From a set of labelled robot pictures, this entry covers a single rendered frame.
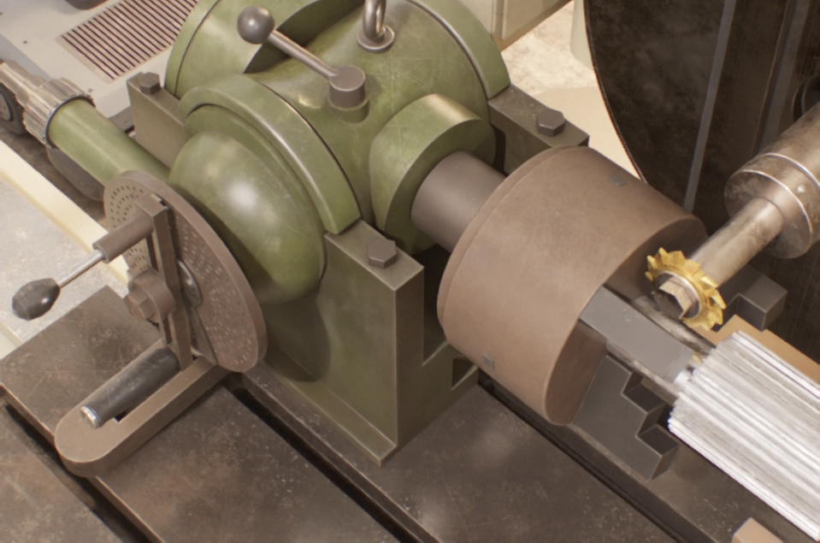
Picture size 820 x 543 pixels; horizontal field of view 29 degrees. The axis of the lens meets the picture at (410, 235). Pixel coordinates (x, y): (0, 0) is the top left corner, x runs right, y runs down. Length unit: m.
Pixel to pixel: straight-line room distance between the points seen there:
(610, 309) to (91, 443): 0.49
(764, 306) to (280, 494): 0.44
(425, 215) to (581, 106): 1.82
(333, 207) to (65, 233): 0.79
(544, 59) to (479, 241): 2.00
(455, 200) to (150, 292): 0.25
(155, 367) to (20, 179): 0.74
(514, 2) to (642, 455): 0.50
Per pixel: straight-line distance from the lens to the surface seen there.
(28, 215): 1.93
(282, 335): 1.40
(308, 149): 1.19
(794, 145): 1.19
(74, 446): 1.37
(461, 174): 1.24
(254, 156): 1.22
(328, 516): 1.34
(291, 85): 1.24
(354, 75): 1.22
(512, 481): 1.35
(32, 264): 1.88
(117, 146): 1.33
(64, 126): 1.37
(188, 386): 1.38
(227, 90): 1.23
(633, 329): 1.10
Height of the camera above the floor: 2.16
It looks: 50 degrees down
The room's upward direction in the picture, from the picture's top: straight up
